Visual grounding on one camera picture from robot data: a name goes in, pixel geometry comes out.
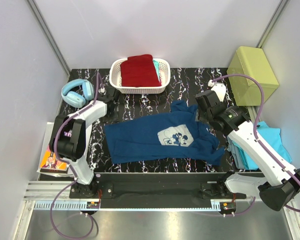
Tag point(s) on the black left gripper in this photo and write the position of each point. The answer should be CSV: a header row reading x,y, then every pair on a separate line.
x,y
111,115

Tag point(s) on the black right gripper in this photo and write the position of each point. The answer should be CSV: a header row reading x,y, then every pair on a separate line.
x,y
224,103

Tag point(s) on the navy blue t shirt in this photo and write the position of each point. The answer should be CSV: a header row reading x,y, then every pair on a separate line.
x,y
175,134

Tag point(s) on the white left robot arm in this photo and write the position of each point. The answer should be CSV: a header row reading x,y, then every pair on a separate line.
x,y
71,136

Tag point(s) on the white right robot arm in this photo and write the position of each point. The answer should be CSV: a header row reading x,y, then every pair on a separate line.
x,y
281,180

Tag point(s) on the folded red t shirt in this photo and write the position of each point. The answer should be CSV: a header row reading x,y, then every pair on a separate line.
x,y
139,72

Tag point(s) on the light blue headphones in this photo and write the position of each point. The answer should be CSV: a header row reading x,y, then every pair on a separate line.
x,y
73,98

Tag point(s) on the grey-blue t shirt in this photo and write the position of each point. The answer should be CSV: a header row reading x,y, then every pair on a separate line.
x,y
237,154

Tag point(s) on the folded teal t shirt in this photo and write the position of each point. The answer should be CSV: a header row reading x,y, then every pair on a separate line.
x,y
157,69

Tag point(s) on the yellow-green box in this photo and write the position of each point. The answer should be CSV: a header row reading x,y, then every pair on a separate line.
x,y
251,61

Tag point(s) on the cyan t shirt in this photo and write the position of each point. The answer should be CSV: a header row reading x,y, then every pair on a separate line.
x,y
273,137

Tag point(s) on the Roald Dahl book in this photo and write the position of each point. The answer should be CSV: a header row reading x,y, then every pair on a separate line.
x,y
50,164

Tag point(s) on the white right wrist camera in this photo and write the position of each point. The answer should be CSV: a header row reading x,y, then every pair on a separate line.
x,y
219,88

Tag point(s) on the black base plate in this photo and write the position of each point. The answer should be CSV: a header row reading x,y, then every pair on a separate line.
x,y
198,186

